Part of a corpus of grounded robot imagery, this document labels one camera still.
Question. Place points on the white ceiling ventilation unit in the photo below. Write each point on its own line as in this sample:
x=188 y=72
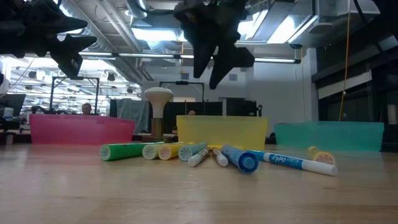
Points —
x=342 y=7

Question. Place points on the green Sharpie highlighter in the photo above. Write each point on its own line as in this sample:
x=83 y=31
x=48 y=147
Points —
x=124 y=151

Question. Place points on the teal fat highlighter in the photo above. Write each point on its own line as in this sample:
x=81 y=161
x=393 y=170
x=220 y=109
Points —
x=186 y=153

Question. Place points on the yellow BIC highlighter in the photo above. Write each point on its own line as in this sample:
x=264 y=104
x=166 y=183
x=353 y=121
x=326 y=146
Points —
x=214 y=146

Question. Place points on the person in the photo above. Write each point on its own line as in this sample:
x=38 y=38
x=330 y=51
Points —
x=86 y=108
x=191 y=113

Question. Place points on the white thin dry-erase marker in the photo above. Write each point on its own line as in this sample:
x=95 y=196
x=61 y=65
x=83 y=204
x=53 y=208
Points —
x=195 y=161
x=221 y=160

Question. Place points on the gray cloth cover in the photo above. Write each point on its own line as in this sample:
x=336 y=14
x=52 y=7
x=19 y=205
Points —
x=133 y=112

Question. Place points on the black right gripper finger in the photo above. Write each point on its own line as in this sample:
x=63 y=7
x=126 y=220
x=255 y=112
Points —
x=202 y=56
x=227 y=62

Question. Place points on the black partition panel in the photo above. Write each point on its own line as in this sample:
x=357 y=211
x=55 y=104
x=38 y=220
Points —
x=205 y=109

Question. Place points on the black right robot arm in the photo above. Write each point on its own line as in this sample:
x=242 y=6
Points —
x=388 y=9

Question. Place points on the long ceiling light bar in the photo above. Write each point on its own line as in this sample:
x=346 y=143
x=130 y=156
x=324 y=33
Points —
x=146 y=55

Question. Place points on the black metal frame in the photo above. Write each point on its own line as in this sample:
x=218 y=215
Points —
x=97 y=93

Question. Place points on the teal plastic bin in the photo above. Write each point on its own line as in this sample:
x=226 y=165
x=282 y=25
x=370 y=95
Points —
x=329 y=135

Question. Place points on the yellow plastic bin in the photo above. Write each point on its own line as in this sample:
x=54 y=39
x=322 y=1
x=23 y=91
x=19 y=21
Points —
x=224 y=130

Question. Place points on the silver round air duct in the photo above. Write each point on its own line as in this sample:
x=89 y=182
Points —
x=136 y=7

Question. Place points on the yellow-green fat highlighter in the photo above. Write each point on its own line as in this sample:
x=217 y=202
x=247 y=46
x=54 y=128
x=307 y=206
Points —
x=150 y=151

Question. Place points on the blue Expo dry-erase marker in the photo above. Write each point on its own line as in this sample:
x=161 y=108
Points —
x=295 y=163

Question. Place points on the yellow fat highlighter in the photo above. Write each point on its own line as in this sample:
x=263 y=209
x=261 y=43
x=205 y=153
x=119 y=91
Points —
x=164 y=152
x=323 y=157

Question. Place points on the blue fat highlighter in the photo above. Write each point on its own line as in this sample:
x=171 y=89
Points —
x=245 y=161

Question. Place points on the black frame with camera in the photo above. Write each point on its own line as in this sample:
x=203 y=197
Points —
x=182 y=82

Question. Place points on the black ceiling spotlight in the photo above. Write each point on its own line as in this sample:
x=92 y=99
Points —
x=32 y=74
x=111 y=76

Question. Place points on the pink plastic bin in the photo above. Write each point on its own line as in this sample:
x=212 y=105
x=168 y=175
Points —
x=81 y=129

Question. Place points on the white mushroom table lamp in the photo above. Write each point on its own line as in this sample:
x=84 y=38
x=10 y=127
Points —
x=158 y=96

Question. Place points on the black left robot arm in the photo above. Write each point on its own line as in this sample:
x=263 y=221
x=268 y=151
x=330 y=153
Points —
x=4 y=25

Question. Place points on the white container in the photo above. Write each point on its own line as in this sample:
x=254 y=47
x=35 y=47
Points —
x=7 y=112

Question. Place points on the gray wall vent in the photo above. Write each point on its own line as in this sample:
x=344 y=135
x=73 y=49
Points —
x=233 y=77
x=185 y=76

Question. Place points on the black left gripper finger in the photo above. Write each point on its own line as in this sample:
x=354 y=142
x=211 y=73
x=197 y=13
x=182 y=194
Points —
x=71 y=53
x=59 y=21

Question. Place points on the computer monitor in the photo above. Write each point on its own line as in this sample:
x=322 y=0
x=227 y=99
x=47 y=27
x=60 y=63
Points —
x=12 y=102

